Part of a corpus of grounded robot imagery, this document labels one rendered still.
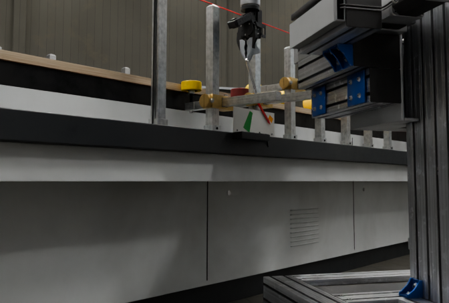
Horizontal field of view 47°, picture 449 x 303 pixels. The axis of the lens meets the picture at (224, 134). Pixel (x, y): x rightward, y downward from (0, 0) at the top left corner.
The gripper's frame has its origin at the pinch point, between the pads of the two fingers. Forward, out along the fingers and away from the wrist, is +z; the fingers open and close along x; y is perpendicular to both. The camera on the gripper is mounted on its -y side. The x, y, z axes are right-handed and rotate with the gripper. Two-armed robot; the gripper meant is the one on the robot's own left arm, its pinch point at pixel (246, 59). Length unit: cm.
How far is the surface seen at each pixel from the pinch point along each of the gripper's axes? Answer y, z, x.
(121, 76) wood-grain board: -37.1, 8.6, 26.4
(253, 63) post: 12.8, -1.5, 6.9
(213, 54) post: -11.9, -0.5, 5.9
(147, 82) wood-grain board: -25.5, 9.2, 26.4
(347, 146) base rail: 83, 29, 4
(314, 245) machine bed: 90, 80, 28
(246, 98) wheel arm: -8.1, 16.4, -6.2
